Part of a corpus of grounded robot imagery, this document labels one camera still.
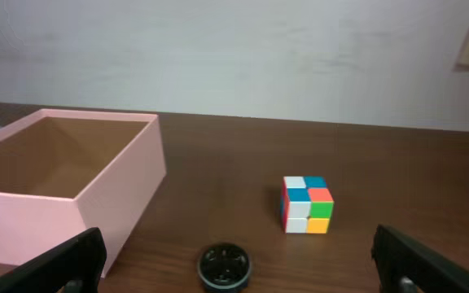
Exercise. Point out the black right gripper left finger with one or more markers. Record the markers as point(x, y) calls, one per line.
point(73, 266)

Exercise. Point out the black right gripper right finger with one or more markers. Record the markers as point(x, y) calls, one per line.
point(406, 265)

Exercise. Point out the multicoloured puzzle cube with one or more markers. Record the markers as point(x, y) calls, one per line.
point(306, 205)

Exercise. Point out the pink cardboard box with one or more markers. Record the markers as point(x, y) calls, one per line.
point(65, 171)

